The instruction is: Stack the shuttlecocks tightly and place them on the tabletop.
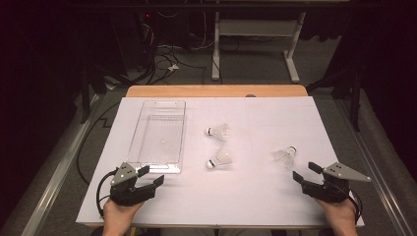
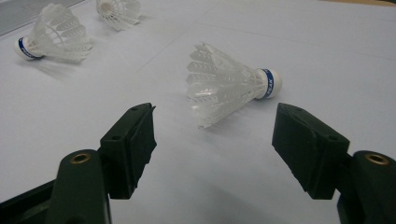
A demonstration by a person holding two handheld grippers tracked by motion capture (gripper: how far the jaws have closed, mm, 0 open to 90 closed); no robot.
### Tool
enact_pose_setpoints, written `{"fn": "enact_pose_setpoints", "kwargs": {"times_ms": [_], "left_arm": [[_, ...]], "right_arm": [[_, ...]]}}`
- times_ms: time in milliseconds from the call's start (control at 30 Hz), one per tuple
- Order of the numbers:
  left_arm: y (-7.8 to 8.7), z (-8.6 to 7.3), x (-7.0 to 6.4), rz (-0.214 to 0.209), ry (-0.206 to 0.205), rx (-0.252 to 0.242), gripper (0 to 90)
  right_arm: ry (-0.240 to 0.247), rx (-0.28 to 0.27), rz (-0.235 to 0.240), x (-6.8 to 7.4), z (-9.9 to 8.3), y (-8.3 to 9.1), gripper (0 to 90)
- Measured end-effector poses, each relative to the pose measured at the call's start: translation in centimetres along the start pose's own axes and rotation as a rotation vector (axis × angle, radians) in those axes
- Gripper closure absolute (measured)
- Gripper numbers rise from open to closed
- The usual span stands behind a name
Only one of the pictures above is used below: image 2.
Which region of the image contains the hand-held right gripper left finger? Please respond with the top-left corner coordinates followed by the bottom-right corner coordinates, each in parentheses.
top-left (99, 102), bottom-right (158, 200)

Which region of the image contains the white shuttlecock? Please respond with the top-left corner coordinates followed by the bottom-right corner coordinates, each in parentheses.
top-left (185, 41), bottom-right (284, 130)
top-left (95, 0), bottom-right (142, 32)
top-left (13, 3), bottom-right (93, 62)

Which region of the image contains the white table cover sheet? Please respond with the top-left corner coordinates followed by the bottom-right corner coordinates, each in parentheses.
top-left (0, 0), bottom-right (396, 224)

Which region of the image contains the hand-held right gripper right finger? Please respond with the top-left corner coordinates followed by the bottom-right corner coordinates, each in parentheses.
top-left (271, 102), bottom-right (351, 201)

